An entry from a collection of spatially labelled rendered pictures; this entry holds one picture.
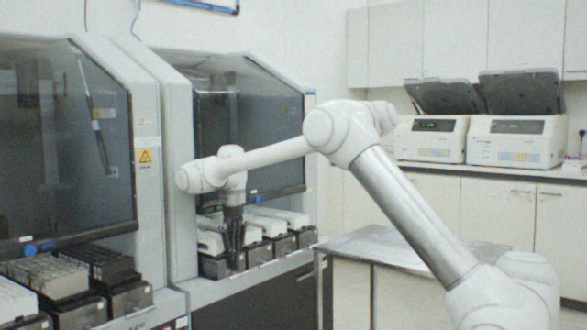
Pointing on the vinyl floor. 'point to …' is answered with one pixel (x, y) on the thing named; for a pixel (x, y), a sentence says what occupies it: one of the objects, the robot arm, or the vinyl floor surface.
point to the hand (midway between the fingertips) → (234, 259)
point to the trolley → (395, 253)
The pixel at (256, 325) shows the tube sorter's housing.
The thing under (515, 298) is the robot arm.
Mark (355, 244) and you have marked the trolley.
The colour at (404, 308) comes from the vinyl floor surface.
